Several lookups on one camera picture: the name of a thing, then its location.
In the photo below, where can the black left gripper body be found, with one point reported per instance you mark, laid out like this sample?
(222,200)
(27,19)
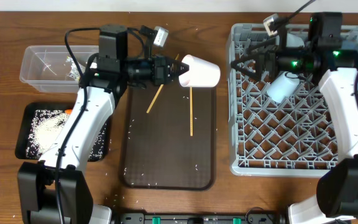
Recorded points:
(142,69)

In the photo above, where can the pile of white rice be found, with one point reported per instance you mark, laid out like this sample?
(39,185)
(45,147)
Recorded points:
(46,125)

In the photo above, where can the foil snack wrapper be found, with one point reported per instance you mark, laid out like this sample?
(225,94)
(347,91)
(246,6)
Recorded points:
(73,73)

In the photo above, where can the dark brown serving tray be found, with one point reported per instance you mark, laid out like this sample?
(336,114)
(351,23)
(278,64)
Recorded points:
(157,149)

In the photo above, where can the wooden chopstick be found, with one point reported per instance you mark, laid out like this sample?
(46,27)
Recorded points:
(157,94)
(191,111)

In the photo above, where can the black waste bin tray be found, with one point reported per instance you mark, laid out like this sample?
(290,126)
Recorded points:
(27,117)

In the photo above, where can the clear plastic bin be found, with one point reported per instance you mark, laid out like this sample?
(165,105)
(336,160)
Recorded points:
(44,68)

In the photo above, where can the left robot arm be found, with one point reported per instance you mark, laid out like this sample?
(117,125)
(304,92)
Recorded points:
(54,189)

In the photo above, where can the white paper napkin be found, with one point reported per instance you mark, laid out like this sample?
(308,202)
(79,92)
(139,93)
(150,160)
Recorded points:
(93,65)

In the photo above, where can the black rail with green clips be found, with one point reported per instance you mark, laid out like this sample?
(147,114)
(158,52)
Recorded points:
(252,217)

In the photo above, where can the grey plastic dishwasher rack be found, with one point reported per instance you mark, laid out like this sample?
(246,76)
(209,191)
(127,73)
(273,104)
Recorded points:
(294,138)

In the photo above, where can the light blue plastic bowl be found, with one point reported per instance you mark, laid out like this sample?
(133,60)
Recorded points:
(294,41)

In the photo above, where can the pink plastic cup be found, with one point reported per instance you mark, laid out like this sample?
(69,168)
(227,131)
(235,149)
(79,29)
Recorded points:
(201,73)

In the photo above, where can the light blue plastic cup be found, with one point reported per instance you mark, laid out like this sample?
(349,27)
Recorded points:
(283,86)

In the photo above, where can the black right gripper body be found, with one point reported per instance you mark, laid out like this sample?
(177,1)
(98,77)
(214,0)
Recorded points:
(292,60)

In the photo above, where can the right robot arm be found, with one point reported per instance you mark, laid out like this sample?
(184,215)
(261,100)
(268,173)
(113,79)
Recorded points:
(335,71)

